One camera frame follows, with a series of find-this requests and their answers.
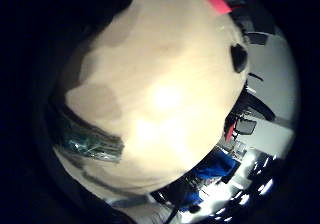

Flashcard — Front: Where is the pink paper note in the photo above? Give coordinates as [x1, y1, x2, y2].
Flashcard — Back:
[205, 0, 233, 16]

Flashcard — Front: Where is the black office chair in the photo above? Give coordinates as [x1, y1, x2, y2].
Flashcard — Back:
[233, 89, 277, 122]

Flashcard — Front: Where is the red object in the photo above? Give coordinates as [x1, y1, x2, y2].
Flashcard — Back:
[225, 123, 236, 142]

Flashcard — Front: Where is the small black object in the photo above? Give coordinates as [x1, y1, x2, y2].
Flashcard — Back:
[230, 43, 249, 74]

